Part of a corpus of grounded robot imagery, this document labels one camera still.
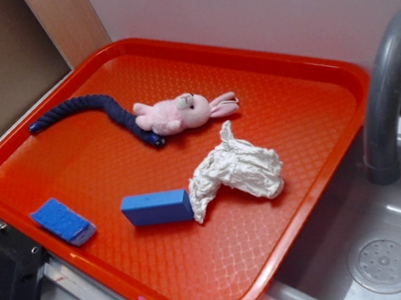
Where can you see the pink plush bunny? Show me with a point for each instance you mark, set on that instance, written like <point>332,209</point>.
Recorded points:
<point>187,111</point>

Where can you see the crumpled white cloth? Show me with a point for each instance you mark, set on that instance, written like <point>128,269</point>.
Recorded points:
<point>237,164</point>

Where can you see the orange plastic tray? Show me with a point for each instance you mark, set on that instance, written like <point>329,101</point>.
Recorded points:
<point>307,110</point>

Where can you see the light wooden board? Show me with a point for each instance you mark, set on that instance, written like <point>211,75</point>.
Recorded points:
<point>73,26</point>

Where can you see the grey plastic sink basin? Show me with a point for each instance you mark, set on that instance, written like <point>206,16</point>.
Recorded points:
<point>316,266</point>

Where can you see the round sink drain strainer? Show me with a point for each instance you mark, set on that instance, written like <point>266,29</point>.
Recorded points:
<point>374,261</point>

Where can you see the blue sponge with white base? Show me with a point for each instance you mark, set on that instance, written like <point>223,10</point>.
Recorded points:
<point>64,223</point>

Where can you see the blue rectangular block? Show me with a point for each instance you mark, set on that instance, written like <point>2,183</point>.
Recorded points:
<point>157,208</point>

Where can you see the grey toy faucet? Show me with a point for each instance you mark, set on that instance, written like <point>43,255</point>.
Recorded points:
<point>383,109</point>

